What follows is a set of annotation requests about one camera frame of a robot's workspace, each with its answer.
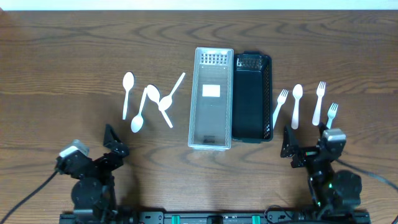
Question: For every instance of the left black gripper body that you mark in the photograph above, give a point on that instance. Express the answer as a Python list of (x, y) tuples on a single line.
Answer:
[(101, 160)]

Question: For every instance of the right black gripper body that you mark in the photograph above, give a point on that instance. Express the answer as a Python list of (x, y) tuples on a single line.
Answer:
[(308, 153)]

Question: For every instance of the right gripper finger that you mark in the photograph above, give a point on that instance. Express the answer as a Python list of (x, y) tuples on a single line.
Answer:
[(289, 144), (322, 127)]

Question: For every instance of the pinkish white plastic fork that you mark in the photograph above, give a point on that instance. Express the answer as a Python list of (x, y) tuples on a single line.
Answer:
[(317, 112)]

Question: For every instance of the white plastic spoon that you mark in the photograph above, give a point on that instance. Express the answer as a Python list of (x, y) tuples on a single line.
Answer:
[(128, 83)]

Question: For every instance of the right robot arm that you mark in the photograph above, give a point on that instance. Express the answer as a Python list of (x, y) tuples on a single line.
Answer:
[(333, 193)]

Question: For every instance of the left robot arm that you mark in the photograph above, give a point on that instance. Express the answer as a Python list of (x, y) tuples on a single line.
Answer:
[(93, 195)]

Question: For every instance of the white spoon bowl down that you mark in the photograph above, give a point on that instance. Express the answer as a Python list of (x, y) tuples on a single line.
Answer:
[(138, 121)]

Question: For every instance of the white spoon right side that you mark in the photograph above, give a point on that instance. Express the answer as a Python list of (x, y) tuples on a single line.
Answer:
[(297, 94)]

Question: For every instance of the black plastic mesh basket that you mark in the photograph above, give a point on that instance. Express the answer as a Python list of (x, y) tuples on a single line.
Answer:
[(252, 97)]

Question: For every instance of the white spoon crossed under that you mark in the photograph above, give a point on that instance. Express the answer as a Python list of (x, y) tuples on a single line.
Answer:
[(154, 95)]

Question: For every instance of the white spoon diagonal top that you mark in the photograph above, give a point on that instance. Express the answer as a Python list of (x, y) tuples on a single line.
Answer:
[(166, 101)]

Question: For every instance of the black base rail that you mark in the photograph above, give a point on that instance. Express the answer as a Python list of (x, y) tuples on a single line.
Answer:
[(271, 216)]

